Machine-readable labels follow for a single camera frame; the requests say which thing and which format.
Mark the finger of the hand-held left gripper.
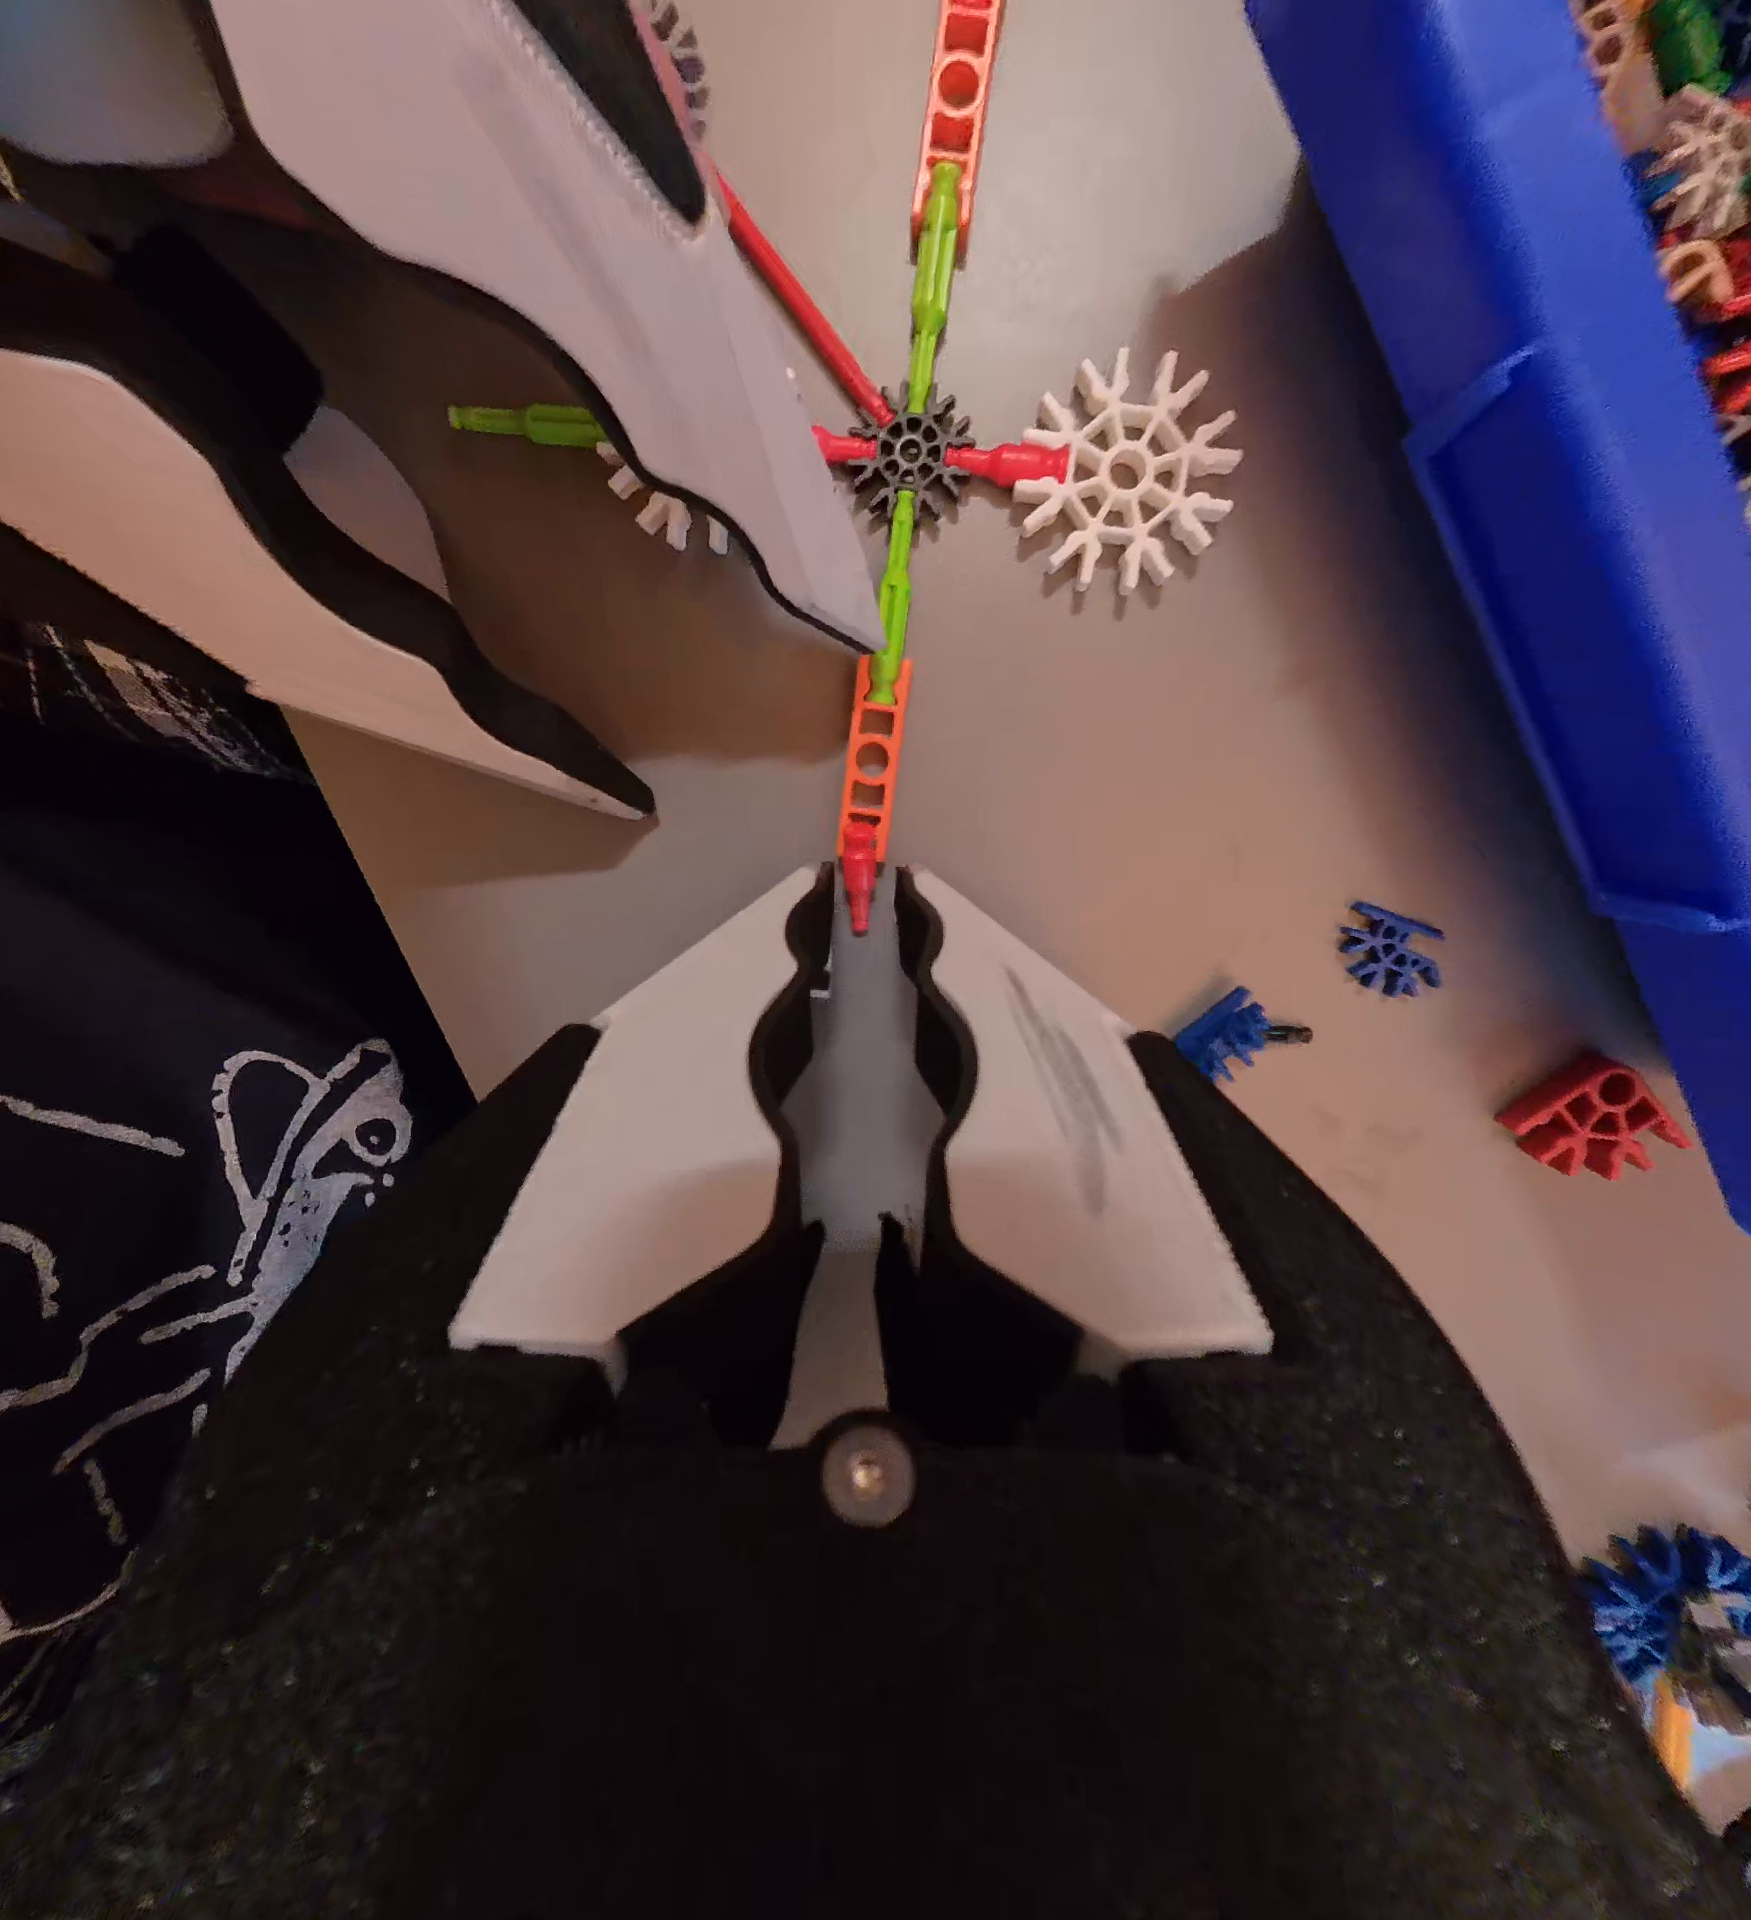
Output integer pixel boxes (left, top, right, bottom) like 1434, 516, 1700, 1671
213, 0, 887, 658
0, 225, 656, 822

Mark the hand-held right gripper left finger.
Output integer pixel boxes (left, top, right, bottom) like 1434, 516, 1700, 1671
443, 861, 838, 1447

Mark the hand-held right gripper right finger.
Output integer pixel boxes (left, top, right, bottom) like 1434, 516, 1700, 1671
872, 866, 1277, 1447

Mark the star toy rod model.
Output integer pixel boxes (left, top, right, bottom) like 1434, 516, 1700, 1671
449, 0, 1244, 875

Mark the blue plastic bin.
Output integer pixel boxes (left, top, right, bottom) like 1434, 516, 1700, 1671
1247, 0, 1751, 1284

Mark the small blue toy connector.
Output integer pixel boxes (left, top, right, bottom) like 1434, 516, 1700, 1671
1173, 984, 1315, 1084
1338, 900, 1447, 998

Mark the small red toy connector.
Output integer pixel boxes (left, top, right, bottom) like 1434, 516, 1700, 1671
1492, 1052, 1690, 1179

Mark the toy vehicle model with wheels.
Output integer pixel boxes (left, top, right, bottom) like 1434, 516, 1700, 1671
1580, 1463, 1751, 1920

